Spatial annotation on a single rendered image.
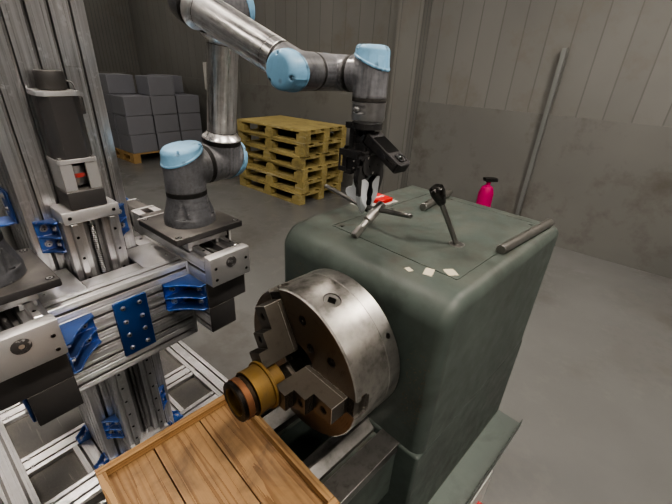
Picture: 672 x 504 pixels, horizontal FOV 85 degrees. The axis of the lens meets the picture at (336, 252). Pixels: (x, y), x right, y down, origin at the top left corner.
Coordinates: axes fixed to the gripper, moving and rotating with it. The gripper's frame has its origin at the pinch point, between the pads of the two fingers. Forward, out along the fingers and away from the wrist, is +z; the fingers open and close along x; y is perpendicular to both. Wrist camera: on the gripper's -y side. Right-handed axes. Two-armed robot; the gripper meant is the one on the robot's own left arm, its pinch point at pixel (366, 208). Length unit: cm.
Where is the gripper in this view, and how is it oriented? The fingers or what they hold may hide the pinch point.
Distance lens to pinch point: 91.9
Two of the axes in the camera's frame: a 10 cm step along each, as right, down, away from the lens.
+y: -7.0, -3.5, 6.2
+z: -0.5, 8.9, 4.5
